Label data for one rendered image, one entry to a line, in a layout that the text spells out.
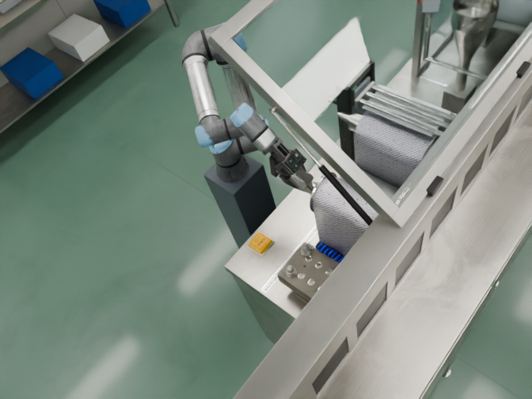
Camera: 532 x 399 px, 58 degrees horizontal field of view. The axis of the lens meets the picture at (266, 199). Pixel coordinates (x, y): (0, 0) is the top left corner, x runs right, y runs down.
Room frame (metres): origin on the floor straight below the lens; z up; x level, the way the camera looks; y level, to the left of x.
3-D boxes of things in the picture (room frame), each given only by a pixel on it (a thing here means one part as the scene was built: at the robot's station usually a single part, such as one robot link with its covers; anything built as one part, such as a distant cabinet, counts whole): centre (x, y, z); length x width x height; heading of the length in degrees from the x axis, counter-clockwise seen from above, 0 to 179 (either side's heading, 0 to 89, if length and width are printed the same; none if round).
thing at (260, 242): (1.01, 0.08, 0.91); 0.07 x 0.07 x 0.02; 35
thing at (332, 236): (0.78, -0.21, 1.11); 0.23 x 0.01 x 0.18; 35
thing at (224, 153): (1.43, 0.09, 1.07); 0.13 x 0.12 x 0.14; 89
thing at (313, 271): (0.67, -0.13, 1.00); 0.40 x 0.16 x 0.06; 35
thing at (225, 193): (1.43, 0.10, 0.45); 0.20 x 0.20 x 0.90; 33
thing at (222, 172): (1.43, 0.10, 0.95); 0.15 x 0.15 x 0.10
